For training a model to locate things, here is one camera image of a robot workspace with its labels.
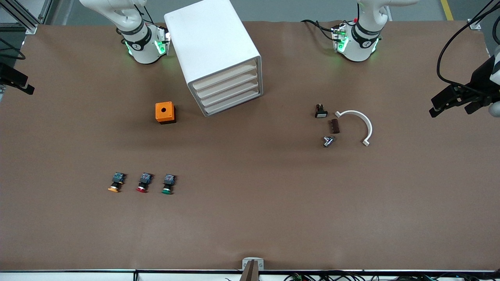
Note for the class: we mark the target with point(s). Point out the brown cylinder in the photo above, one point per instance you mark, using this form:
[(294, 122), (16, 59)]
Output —
[(335, 126)]

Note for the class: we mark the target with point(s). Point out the black white rectangular switch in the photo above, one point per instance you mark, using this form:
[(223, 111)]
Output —
[(321, 113)]

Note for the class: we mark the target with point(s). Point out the green mushroom push button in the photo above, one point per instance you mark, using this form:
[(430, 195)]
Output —
[(168, 182)]

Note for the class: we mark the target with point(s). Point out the aluminium frame post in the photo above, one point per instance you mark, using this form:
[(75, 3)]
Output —
[(474, 24), (31, 28)]

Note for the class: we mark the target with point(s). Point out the grey corner bracket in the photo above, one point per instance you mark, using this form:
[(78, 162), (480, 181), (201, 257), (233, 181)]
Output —
[(246, 264)]

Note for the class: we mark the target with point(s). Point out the dark camera stand post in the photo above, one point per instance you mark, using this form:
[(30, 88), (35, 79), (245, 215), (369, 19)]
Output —
[(250, 273)]

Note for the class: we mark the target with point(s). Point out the chrome tee fitting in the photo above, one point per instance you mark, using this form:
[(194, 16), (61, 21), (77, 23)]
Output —
[(328, 141)]

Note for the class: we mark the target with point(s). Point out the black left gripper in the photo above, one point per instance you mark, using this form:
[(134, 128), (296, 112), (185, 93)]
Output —
[(480, 78)]

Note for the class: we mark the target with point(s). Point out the red mushroom push button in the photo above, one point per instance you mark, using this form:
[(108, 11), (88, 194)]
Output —
[(144, 181)]

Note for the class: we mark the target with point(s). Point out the orange box with hole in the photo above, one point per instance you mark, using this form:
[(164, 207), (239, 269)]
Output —
[(164, 112)]

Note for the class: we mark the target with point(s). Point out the yellow mushroom push button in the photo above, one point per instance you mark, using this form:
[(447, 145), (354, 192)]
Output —
[(116, 181)]

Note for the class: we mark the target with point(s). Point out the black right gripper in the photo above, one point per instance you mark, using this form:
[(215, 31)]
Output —
[(8, 75)]

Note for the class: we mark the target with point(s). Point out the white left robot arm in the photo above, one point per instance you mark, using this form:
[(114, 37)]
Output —
[(363, 43)]

